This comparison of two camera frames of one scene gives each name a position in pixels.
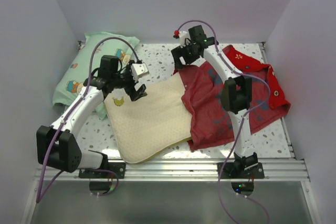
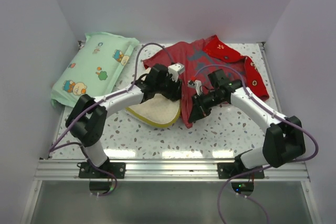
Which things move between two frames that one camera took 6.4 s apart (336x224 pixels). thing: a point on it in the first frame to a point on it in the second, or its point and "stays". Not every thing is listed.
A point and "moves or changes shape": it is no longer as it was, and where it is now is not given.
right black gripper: (179, 52) to (199, 111)
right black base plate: (255, 171) stays
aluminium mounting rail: (283, 169) stays
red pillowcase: (211, 121) moves or changes shape
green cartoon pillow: (87, 59) stays
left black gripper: (131, 90) to (175, 92)
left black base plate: (118, 167) stays
